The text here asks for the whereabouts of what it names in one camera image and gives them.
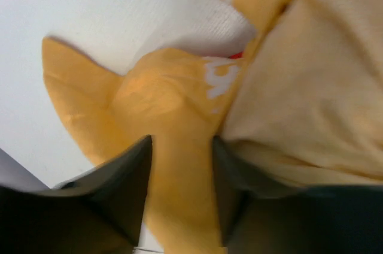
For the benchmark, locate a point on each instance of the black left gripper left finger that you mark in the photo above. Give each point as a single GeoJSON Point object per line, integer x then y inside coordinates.
{"type": "Point", "coordinates": [98, 212]}

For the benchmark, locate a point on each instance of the white pillow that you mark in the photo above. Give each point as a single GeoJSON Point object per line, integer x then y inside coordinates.
{"type": "Point", "coordinates": [202, 27]}

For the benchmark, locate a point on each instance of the orange pillowcase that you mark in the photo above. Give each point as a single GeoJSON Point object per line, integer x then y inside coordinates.
{"type": "Point", "coordinates": [303, 102]}

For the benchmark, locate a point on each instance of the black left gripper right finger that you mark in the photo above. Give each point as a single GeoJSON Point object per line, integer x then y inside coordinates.
{"type": "Point", "coordinates": [258, 214]}

